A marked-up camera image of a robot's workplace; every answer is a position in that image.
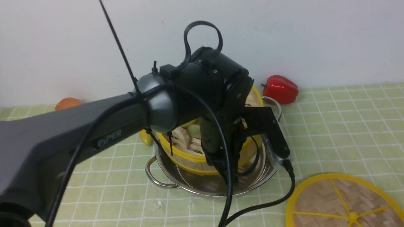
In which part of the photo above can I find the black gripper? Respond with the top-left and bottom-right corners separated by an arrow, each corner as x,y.
160,47 -> 253,184

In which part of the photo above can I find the yellow rimmed bamboo steamer basket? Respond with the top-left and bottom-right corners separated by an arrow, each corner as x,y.
156,86 -> 265,176

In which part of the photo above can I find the yellow rimmed bamboo steamer lid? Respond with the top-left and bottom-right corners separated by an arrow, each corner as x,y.
285,173 -> 404,227

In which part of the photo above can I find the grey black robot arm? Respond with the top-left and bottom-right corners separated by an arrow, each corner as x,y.
0,47 -> 253,227

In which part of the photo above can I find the stainless steel pot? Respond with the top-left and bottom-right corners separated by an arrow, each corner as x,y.
146,96 -> 282,197

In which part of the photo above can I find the green round bun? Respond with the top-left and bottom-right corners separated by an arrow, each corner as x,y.
187,125 -> 201,138

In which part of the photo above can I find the yellow banana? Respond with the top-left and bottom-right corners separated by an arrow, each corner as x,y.
139,130 -> 153,146

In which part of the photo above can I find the red bell pepper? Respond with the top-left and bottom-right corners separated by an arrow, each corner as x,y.
261,75 -> 299,105

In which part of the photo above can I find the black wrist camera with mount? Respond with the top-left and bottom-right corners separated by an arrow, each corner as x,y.
241,107 -> 294,174

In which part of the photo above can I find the black cable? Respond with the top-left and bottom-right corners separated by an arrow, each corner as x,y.
46,20 -> 296,227

